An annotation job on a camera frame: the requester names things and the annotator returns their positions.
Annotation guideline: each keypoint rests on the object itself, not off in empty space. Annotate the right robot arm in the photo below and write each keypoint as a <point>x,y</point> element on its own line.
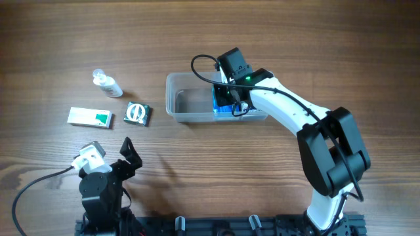
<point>333,154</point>

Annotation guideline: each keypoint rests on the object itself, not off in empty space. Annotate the clear plastic container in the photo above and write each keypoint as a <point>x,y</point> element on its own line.
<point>190,100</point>

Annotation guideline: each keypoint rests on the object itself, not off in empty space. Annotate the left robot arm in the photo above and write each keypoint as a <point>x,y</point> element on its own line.
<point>101,189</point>

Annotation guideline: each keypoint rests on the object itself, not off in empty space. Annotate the white plaster box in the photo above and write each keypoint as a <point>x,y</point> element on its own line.
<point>246,109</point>

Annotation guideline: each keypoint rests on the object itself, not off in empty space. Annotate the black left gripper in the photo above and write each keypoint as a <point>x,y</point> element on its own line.
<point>121,167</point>

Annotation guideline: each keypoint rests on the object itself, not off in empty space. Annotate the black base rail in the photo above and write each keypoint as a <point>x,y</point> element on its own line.
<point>281,225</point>

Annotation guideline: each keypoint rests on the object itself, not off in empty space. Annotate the blue box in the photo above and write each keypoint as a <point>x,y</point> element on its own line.
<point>223,108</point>

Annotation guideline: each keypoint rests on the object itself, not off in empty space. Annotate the white green medicine box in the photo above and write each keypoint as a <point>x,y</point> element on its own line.
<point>89,117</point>

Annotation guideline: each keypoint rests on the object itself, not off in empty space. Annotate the green Zam-Buk box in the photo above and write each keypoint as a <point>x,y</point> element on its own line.
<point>137,114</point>

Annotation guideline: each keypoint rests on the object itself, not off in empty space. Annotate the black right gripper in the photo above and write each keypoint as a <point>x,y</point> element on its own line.
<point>221,99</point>

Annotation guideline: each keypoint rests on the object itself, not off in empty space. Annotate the white calamol lotion bottle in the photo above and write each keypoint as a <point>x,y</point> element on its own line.
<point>106,84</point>

